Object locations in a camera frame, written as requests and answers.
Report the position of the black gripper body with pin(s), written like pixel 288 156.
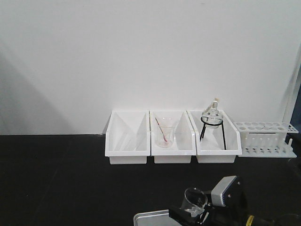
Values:
pixel 233 214

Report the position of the clear glass beaker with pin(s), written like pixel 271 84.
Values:
pixel 194 201

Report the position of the silver metal tray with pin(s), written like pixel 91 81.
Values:
pixel 154 218

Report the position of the glass beaker in bin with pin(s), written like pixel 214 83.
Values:
pixel 168 127

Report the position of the white right storage bin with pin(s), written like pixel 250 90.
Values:
pixel 218 145

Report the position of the white storage bin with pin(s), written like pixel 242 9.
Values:
pixel 218 145
pixel 184 146
pixel 128 137

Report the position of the white test tube rack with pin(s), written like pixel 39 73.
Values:
pixel 266 139

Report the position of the white middle storage bin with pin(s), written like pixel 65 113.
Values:
pixel 184 146

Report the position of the glass alcohol lamp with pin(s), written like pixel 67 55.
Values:
pixel 211 116

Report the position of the red stirring rod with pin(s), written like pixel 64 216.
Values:
pixel 164 137

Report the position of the white left storage bin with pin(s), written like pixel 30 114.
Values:
pixel 128 137

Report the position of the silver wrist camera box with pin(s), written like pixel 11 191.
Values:
pixel 219 191

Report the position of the black wire tripod stand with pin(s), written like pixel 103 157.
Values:
pixel 204 131

